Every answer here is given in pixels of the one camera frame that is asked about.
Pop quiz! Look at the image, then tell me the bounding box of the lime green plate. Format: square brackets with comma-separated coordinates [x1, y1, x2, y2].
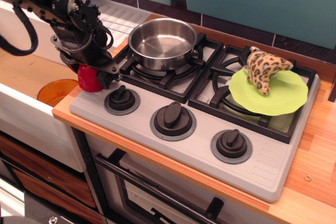
[229, 69, 309, 116]

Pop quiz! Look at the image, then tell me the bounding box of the black left stove knob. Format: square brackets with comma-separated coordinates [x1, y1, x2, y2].
[104, 85, 140, 116]

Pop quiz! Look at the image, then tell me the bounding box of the stainless steel pot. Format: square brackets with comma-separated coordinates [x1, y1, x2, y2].
[128, 18, 197, 71]

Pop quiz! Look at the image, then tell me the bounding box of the stuffed cheetah toy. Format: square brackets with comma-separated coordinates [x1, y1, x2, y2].
[243, 46, 293, 95]

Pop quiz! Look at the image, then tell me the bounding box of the toy oven door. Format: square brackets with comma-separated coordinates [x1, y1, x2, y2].
[94, 148, 232, 224]

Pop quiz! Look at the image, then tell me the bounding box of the grey toy stove top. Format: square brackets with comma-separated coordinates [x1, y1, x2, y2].
[68, 33, 321, 203]

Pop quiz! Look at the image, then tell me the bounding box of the black middle stove knob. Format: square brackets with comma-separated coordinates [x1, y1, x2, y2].
[150, 101, 197, 142]

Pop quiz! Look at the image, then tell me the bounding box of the black stove knob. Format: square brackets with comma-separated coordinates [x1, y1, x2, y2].
[104, 85, 140, 116]
[211, 129, 253, 165]
[150, 101, 197, 142]

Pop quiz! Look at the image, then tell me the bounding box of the white toy sink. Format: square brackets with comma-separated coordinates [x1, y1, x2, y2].
[0, 0, 153, 172]

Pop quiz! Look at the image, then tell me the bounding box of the black burner grate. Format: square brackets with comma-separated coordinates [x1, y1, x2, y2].
[108, 33, 224, 103]
[188, 46, 320, 144]

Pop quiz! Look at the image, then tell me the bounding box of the black left burner grate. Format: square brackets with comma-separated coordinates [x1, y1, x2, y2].
[108, 33, 224, 103]

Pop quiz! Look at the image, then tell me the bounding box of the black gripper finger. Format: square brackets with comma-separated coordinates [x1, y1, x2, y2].
[96, 71, 113, 90]
[60, 51, 79, 71]

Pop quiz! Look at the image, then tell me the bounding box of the black right stove knob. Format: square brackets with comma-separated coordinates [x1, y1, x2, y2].
[211, 129, 253, 165]

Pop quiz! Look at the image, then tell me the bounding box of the orange plastic bowl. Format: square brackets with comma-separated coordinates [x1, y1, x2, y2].
[37, 79, 78, 107]

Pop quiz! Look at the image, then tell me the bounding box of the wooden drawer front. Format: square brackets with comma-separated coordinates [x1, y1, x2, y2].
[1, 132, 104, 223]

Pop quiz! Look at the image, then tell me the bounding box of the black braided cable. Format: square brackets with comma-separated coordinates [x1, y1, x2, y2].
[0, 1, 39, 57]

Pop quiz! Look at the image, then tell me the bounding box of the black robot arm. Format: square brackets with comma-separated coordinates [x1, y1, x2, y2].
[1, 0, 121, 92]

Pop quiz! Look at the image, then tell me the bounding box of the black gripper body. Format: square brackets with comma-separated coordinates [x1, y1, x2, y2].
[50, 22, 121, 81]

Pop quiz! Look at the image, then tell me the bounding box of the black right burner grate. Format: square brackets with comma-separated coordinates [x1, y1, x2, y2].
[188, 46, 320, 144]

